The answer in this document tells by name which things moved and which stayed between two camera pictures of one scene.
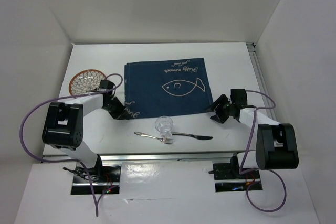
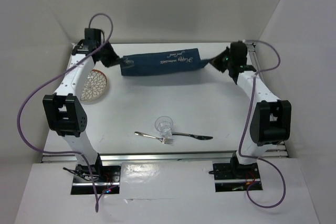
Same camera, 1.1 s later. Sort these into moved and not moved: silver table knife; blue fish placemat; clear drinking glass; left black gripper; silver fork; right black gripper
Moved: right black gripper; left black gripper; blue fish placemat
Not moved: silver table knife; clear drinking glass; silver fork
